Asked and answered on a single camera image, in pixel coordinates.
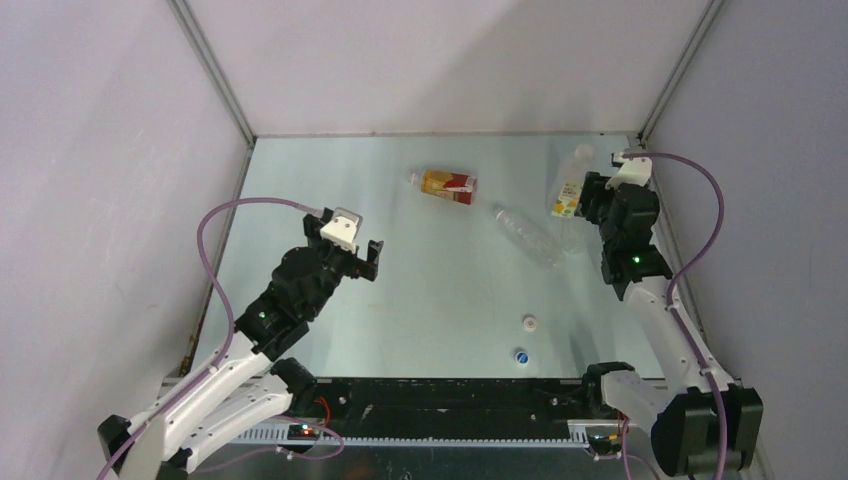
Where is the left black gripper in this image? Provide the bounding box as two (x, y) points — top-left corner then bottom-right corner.
(304, 213), (382, 318)

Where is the blue bottle cap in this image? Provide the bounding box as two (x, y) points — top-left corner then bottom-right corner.
(513, 349), (530, 367)

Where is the clear crushed plastic bottle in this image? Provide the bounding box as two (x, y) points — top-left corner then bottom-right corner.
(559, 217), (591, 255)

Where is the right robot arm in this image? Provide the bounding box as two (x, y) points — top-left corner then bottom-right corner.
(577, 172), (764, 477)

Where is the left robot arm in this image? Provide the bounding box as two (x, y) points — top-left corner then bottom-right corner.
(98, 208), (383, 479)

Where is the clear bottle yellow label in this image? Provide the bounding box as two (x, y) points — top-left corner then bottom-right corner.
(547, 144), (595, 218)

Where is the orange red label bottle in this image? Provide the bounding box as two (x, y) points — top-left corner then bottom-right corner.
(410, 169), (478, 205)

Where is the white bottle cap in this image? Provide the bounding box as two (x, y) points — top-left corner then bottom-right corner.
(522, 316), (538, 332)

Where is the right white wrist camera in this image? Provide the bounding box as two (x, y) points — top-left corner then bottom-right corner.
(605, 151), (652, 190)

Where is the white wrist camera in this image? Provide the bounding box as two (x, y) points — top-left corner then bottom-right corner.
(319, 207), (363, 254)
(605, 151), (652, 190)

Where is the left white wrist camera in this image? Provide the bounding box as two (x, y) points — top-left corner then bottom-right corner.
(319, 207), (363, 254)

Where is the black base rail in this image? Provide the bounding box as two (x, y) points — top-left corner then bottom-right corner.
(287, 377), (620, 441)

